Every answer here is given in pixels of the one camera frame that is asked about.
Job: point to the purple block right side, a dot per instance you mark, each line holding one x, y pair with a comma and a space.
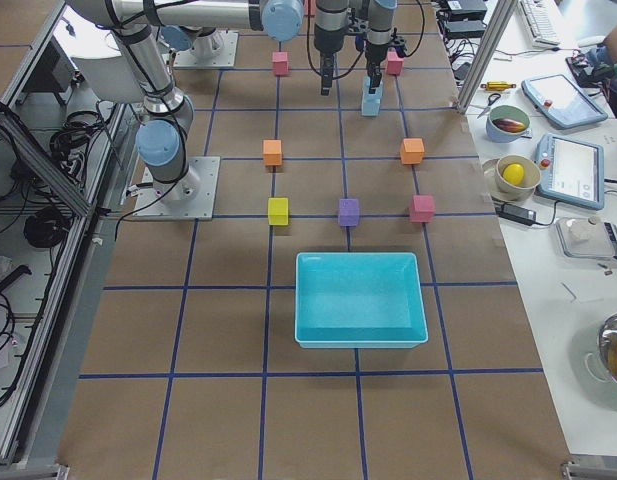
349, 212

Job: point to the yellow block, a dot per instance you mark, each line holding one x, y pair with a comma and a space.
278, 211

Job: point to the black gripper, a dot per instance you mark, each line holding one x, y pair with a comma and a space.
327, 44
375, 52

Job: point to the blue bowl with fruit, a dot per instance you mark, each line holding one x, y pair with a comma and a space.
506, 123

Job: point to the white keyboard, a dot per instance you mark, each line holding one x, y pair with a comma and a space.
537, 23

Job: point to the orange block near base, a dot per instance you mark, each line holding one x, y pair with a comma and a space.
272, 152

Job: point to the magenta block left far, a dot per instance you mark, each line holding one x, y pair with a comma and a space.
395, 63

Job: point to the aluminium frame post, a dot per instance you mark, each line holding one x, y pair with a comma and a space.
493, 32

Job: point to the black scissors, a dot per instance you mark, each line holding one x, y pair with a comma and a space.
491, 100

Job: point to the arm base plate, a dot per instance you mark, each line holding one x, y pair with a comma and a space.
193, 197
213, 51

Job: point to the gold metal cylinder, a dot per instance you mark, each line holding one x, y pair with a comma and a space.
497, 86

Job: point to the teach pendant far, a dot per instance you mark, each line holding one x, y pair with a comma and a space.
562, 102

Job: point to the cream bowl with lemon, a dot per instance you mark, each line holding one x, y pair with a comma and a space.
511, 178

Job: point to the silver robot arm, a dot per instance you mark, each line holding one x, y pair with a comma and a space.
379, 15
161, 142

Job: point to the magenta block near base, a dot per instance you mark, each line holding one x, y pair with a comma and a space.
280, 63

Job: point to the light blue block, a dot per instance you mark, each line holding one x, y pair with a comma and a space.
370, 107
371, 94

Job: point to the teach pendant near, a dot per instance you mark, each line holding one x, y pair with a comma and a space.
572, 171

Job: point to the clear plastic container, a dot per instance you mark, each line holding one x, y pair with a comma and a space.
587, 238

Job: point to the orange block far side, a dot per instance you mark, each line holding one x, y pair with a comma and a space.
412, 151

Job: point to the black power adapter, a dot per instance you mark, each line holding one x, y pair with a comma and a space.
516, 214

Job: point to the steel bowl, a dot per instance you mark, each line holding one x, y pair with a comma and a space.
592, 353

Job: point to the magenta block right far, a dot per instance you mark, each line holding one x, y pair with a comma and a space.
422, 208

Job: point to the teach pendant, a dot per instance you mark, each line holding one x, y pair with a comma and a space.
562, 102
572, 171

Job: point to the cyan tray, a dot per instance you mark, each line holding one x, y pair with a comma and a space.
359, 300

